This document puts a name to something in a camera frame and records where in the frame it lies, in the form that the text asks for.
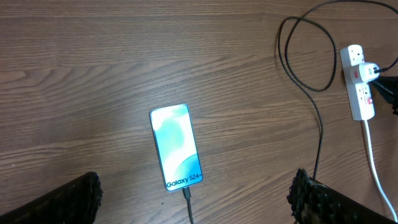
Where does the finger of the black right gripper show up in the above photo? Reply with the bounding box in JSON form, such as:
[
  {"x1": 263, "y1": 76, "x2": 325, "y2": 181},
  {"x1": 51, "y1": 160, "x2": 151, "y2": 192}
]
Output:
[{"x1": 371, "y1": 77, "x2": 398, "y2": 115}]

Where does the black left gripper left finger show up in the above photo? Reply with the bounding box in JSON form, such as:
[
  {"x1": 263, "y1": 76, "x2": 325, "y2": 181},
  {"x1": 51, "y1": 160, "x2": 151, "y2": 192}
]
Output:
[{"x1": 1, "y1": 172, "x2": 103, "y2": 224}]

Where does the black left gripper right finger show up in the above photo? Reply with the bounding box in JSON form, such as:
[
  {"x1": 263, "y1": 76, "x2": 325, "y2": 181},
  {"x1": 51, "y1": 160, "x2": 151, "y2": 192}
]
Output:
[{"x1": 287, "y1": 169, "x2": 395, "y2": 224}]

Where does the black charger cable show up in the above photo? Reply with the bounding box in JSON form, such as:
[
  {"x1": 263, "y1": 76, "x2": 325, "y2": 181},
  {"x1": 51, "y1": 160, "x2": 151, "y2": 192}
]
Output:
[{"x1": 182, "y1": 0, "x2": 398, "y2": 224}]

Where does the Samsung Galaxy smartphone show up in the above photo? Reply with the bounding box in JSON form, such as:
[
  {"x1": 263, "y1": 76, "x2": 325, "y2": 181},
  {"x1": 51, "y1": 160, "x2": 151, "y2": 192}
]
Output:
[{"x1": 149, "y1": 104, "x2": 203, "y2": 192}]

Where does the white charger plug adapter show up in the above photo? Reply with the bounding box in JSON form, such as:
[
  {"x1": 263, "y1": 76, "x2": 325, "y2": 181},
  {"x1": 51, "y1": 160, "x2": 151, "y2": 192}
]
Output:
[{"x1": 349, "y1": 62, "x2": 380, "y2": 84}]

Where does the white power strip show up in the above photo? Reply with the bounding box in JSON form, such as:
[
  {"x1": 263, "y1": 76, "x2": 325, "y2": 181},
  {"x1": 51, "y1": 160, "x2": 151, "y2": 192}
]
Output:
[{"x1": 340, "y1": 45, "x2": 375, "y2": 121}]

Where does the white power strip cord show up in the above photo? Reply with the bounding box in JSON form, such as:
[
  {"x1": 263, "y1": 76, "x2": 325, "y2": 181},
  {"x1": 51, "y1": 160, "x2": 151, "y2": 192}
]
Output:
[{"x1": 362, "y1": 119, "x2": 398, "y2": 222}]

